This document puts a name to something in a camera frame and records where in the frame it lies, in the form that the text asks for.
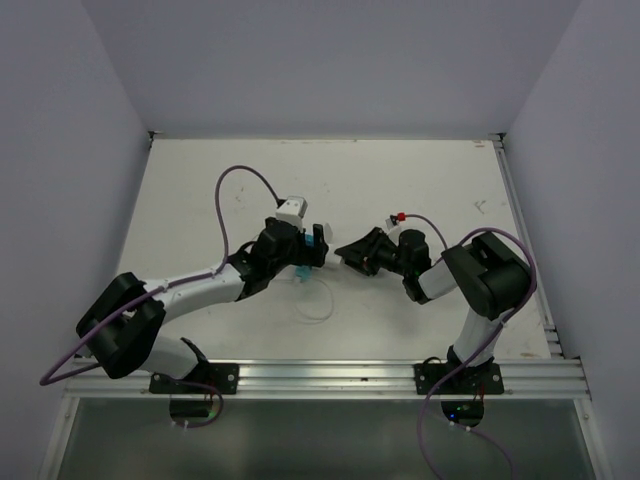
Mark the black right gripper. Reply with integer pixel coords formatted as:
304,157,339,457
335,227,410,277

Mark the teal usb charger plug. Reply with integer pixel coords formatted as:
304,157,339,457
294,266,312,282

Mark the white usb cable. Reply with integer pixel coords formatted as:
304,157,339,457
279,277,335,324

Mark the white long usb charger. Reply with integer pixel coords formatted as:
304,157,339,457
324,255,343,268

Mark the white cube socket adapter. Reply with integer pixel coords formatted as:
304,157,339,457
323,243,335,258

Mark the white plug adapter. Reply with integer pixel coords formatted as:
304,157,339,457
323,223,334,244

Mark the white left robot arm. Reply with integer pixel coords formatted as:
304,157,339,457
76,217,329,396

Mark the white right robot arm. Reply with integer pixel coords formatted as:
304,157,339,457
335,227,537,393

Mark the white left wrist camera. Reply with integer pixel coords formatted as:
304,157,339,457
275,196,308,231

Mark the aluminium front rail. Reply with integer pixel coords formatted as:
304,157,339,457
63,358,590,400

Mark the aluminium rail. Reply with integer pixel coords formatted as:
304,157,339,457
63,358,590,400
488,133,582,361

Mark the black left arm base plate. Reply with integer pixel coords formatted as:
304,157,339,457
149,363,240,420

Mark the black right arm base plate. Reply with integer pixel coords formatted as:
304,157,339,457
413,357,505,427

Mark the aluminium right side rail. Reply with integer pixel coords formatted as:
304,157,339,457
488,133,582,361

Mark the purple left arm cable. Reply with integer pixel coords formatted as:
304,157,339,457
39,165,286,386

